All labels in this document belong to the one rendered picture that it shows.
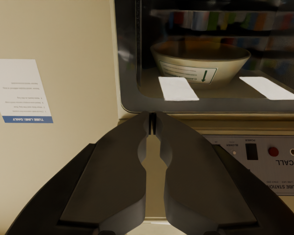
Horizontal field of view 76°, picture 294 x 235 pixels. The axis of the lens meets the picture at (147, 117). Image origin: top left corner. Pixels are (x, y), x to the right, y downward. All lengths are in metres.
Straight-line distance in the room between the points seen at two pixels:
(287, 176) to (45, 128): 0.87
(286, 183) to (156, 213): 0.19
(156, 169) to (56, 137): 0.73
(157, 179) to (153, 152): 0.04
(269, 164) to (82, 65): 0.65
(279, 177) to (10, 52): 0.85
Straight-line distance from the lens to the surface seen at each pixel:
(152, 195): 0.29
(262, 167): 0.33
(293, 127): 0.37
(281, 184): 0.34
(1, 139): 1.10
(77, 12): 0.73
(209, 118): 0.33
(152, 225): 0.54
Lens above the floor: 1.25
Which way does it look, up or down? 31 degrees up
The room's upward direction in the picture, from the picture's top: 179 degrees counter-clockwise
